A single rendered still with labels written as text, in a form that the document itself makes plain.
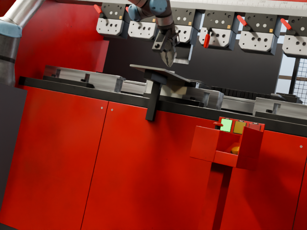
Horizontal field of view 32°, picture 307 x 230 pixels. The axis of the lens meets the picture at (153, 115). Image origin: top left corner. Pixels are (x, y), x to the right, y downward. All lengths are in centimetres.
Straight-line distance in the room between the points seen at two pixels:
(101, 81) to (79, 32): 61
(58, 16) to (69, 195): 106
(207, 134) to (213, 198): 24
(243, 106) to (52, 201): 105
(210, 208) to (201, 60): 130
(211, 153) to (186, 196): 41
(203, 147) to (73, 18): 152
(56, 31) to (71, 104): 59
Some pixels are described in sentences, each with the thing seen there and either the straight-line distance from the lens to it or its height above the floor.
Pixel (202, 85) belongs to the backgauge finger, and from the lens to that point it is 275.
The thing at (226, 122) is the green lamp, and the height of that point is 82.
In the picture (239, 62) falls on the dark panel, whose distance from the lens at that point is 302.
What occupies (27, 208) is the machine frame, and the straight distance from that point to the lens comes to 283.
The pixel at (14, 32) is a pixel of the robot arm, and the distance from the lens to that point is 201.
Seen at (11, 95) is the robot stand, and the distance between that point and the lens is 198.
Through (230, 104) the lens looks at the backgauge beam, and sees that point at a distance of 270.
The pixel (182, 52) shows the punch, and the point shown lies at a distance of 259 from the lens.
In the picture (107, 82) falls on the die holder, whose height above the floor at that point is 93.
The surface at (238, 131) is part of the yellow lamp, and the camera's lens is 210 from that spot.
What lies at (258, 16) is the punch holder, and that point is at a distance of 246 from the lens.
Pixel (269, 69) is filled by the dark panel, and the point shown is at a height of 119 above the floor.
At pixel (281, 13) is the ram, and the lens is 243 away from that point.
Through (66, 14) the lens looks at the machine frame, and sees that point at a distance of 320.
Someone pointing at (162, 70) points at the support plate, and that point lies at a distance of 231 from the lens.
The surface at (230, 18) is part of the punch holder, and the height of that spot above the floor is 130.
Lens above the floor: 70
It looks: 2 degrees up
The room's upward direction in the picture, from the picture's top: 12 degrees clockwise
